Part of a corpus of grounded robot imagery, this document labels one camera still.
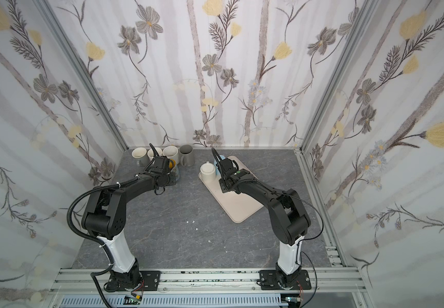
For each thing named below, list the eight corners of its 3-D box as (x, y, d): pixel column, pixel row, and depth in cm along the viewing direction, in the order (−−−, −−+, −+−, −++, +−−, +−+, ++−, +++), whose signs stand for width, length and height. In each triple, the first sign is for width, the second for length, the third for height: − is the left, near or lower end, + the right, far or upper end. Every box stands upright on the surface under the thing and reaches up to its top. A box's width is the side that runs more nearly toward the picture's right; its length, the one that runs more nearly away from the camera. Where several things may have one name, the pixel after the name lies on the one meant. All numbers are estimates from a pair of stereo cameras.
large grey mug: (180, 171, 112) (177, 159, 103) (183, 156, 119) (180, 144, 111) (193, 171, 112) (190, 159, 103) (195, 156, 119) (193, 144, 111)
